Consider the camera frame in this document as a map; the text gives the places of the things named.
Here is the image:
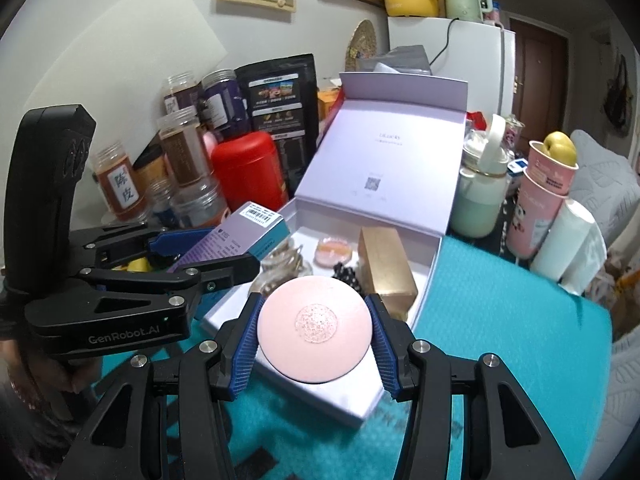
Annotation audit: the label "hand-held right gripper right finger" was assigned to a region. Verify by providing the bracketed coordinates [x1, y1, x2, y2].
[364, 292, 576, 480]

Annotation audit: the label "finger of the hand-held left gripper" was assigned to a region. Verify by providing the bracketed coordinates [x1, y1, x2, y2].
[70, 252, 262, 323]
[69, 224, 216, 272]

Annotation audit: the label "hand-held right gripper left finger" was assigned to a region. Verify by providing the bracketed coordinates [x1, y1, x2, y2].
[57, 292, 263, 480]

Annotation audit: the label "small purple box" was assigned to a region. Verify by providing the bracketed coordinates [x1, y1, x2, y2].
[167, 201, 292, 273]

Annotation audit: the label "wavy marbled hair clip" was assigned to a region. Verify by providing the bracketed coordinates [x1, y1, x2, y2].
[252, 260, 301, 298]

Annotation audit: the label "pink round compact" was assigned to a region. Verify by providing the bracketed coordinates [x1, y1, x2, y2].
[256, 275, 375, 386]

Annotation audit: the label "gold box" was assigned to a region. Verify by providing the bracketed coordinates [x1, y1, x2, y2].
[357, 226, 418, 321]

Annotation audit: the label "black polka dot scrunchie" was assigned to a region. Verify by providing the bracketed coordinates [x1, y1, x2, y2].
[330, 261, 363, 288]

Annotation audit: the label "round clear lid jar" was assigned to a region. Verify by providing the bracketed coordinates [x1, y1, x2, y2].
[314, 236, 353, 267]

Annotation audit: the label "lavender gift box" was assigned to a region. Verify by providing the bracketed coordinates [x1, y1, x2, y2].
[200, 71, 469, 426]

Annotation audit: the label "person's left hand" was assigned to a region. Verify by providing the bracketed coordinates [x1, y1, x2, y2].
[5, 342, 103, 411]

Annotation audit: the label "clear jar blue contents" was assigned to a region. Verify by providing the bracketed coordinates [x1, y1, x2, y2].
[147, 178, 176, 228]

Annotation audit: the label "clear jar reddish powder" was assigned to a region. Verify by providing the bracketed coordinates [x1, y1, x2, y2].
[170, 177, 231, 231]

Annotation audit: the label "orange contents jar white label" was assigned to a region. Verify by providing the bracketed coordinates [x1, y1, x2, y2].
[92, 141, 151, 223]

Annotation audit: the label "brown contents clear jar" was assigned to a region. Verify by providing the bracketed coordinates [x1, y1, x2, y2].
[156, 106, 213, 188]

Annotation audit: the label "red canister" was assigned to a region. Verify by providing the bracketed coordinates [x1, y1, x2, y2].
[211, 131, 288, 216]

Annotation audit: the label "pink bottle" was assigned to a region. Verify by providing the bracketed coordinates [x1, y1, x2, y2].
[200, 130, 221, 161]

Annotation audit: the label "teal bubble mailer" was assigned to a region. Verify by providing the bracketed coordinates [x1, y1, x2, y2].
[100, 232, 613, 480]

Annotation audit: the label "dark contents jar white label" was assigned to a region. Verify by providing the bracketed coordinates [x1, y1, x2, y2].
[164, 74, 203, 116]

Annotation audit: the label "purple label jar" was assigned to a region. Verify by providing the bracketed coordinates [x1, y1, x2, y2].
[200, 71, 248, 138]

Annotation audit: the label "black pouch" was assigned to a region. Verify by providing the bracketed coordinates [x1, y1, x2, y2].
[235, 53, 321, 201]

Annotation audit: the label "pink panda paper cup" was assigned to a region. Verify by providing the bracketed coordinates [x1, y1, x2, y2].
[505, 167, 566, 260]

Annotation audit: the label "orange packet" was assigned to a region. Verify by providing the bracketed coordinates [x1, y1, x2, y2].
[317, 85, 346, 121]

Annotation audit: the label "white paper roll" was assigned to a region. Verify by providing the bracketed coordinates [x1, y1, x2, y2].
[530, 199, 596, 281]

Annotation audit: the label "white bag roll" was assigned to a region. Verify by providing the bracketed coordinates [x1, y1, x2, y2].
[565, 220, 608, 296]

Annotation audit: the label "dark cloth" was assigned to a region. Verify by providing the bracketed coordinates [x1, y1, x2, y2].
[0, 395, 86, 480]

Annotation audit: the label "woven straw fan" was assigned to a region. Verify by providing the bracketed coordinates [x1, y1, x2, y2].
[346, 19, 378, 75]

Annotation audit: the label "white leaf pattern quilt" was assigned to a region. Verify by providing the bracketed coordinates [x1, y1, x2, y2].
[570, 129, 640, 411]

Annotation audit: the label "white fridge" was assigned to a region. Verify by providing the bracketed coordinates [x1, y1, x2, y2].
[387, 15, 517, 126]

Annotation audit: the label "brown door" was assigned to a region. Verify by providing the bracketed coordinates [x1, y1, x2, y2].
[507, 17, 571, 133]

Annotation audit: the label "dark hanging bag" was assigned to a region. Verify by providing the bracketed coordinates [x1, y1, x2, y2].
[602, 52, 633, 136]

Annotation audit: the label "mint bottle white handle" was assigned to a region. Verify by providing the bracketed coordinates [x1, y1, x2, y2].
[450, 114, 511, 240]

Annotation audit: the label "black cable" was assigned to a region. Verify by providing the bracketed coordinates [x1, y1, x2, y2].
[430, 17, 461, 66]

